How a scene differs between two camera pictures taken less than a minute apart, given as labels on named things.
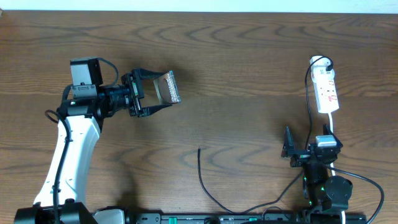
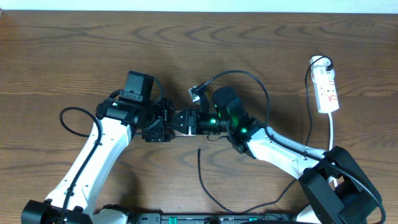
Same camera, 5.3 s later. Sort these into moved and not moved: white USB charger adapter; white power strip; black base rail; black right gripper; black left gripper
Moved: black right gripper; black left gripper
Not moved: white power strip; white USB charger adapter; black base rail
